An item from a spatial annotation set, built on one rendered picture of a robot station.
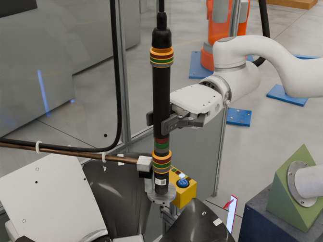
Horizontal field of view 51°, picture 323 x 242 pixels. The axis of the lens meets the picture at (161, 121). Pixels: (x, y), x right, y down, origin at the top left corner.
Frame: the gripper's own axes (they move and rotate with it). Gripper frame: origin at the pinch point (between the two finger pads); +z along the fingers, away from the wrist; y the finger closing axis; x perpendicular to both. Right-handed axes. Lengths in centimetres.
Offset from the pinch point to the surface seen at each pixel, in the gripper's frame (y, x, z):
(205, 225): 0, -49, -19
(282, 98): 114, -163, -314
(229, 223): 0, -60, -34
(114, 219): 12.4, -35.7, 6.3
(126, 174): 16.4, -26.7, -1.8
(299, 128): 70, -166, -272
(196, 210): 5, -48, -21
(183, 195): 21, -61, -33
